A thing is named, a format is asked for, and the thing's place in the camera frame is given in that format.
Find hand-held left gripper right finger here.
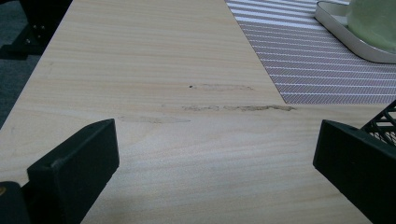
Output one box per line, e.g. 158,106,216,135
312,119,396,224

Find black wire mesh basket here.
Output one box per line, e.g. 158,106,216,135
361,100,396,147

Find striped woven placemat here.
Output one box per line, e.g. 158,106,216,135
224,0,396,105

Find black metal stand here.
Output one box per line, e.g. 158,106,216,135
0,0,74,61

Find white tray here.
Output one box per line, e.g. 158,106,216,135
314,0,396,64

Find pale green translucent container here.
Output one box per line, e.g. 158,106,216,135
346,0,396,54

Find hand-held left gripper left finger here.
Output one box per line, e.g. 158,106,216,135
21,118,120,224

